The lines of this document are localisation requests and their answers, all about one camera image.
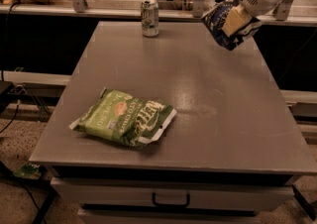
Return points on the green white soda can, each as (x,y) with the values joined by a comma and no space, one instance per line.
(150,18)

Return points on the blue chip bag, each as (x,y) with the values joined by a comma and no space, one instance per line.
(215,19)

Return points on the right metal bracket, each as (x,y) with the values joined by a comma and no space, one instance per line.
(282,10)

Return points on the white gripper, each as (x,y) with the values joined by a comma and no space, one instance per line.
(239,15)

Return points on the green packet on floor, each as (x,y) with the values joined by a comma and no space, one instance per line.
(29,171)

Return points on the black drawer handle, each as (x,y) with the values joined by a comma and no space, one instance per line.
(170,200)

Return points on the green chip bag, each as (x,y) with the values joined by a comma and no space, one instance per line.
(124,119)

